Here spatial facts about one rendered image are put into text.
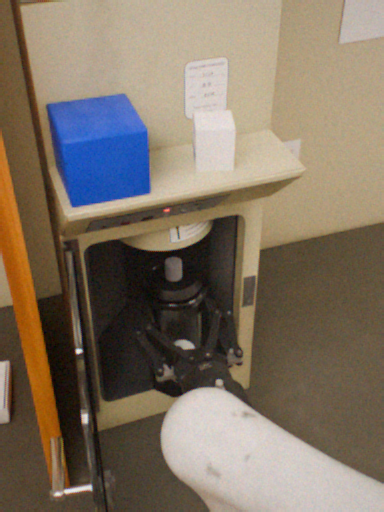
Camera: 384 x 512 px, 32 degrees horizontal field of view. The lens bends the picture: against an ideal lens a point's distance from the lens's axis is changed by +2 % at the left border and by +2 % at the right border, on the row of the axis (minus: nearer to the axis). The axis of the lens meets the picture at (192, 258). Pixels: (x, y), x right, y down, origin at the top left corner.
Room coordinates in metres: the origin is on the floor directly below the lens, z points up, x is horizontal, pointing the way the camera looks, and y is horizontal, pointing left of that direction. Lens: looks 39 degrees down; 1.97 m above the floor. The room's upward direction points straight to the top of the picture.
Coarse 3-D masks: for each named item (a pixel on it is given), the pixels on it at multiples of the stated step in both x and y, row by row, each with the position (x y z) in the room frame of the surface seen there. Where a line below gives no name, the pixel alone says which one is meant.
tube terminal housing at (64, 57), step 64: (64, 0) 0.77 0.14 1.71; (128, 0) 0.80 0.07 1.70; (192, 0) 0.82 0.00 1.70; (256, 0) 0.85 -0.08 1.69; (64, 64) 0.77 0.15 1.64; (128, 64) 0.79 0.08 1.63; (256, 64) 0.85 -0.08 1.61; (192, 128) 0.82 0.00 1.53; (256, 128) 0.85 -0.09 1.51; (256, 256) 0.86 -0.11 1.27
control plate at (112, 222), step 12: (180, 204) 0.72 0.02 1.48; (192, 204) 0.73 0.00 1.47; (204, 204) 0.76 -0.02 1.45; (216, 204) 0.78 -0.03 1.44; (120, 216) 0.69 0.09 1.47; (132, 216) 0.71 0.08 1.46; (144, 216) 0.73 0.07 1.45; (156, 216) 0.75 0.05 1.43; (96, 228) 0.72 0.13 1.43; (108, 228) 0.74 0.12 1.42
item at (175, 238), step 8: (192, 224) 0.85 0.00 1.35; (200, 224) 0.86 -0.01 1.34; (208, 224) 0.88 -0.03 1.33; (152, 232) 0.83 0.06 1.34; (160, 232) 0.83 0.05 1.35; (168, 232) 0.83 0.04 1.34; (176, 232) 0.84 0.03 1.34; (184, 232) 0.84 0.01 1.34; (192, 232) 0.85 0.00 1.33; (200, 232) 0.86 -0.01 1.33; (128, 240) 0.84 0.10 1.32; (136, 240) 0.83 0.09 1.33; (144, 240) 0.83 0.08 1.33; (152, 240) 0.83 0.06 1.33; (160, 240) 0.83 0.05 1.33; (168, 240) 0.83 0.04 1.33; (176, 240) 0.83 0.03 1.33; (184, 240) 0.83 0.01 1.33; (192, 240) 0.84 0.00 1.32; (144, 248) 0.82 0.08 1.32; (152, 248) 0.82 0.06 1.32; (160, 248) 0.82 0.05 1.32; (168, 248) 0.82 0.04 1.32; (176, 248) 0.83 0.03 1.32
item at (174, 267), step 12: (168, 264) 0.80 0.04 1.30; (180, 264) 0.81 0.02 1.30; (156, 276) 0.81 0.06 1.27; (168, 276) 0.80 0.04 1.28; (180, 276) 0.80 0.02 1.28; (192, 276) 0.81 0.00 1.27; (156, 288) 0.78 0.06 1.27; (168, 288) 0.78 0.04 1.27; (180, 288) 0.78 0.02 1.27; (192, 288) 0.79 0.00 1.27; (168, 300) 0.77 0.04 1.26; (180, 300) 0.77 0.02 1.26
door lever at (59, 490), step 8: (56, 440) 0.55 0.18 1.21; (56, 448) 0.54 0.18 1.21; (56, 456) 0.53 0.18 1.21; (56, 464) 0.51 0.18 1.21; (64, 464) 0.52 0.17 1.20; (56, 472) 0.50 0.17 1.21; (56, 480) 0.49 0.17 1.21; (64, 480) 0.49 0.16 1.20; (56, 488) 0.48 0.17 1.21; (64, 488) 0.48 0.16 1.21; (72, 488) 0.48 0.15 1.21; (80, 488) 0.48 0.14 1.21; (88, 488) 0.48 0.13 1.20; (56, 496) 0.47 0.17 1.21; (64, 496) 0.47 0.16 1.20
